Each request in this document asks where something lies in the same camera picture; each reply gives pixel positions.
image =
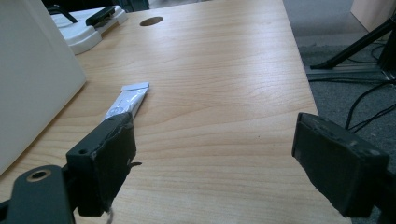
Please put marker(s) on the light wooden panel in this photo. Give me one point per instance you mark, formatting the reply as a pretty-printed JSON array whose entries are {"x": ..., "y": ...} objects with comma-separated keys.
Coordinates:
[{"x": 372, "y": 12}]

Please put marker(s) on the black clip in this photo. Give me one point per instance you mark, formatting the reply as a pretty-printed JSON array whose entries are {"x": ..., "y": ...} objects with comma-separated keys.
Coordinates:
[{"x": 100, "y": 15}]

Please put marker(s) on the black metal stand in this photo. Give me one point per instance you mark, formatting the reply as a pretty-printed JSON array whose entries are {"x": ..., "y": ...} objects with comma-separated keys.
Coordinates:
[{"x": 361, "y": 43}]

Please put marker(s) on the white box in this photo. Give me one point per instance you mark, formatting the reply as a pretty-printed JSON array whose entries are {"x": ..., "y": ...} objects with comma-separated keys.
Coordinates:
[{"x": 32, "y": 77}]

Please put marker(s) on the aluminium rail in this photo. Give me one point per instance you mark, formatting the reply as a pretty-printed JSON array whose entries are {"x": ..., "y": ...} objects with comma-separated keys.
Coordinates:
[{"x": 345, "y": 73}]

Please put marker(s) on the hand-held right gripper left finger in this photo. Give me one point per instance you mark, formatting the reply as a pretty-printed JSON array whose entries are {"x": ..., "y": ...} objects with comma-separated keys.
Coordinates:
[{"x": 102, "y": 161}]

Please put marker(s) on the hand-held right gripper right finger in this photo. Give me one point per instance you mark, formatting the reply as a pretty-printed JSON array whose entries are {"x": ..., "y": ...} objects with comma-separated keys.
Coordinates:
[{"x": 337, "y": 161}]

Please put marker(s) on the silver foil sachet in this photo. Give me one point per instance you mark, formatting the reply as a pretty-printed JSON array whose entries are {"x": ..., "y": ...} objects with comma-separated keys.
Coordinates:
[{"x": 130, "y": 101}]

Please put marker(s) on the white plastic base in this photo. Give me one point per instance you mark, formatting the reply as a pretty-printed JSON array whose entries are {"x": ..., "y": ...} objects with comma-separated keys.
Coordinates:
[{"x": 87, "y": 26}]

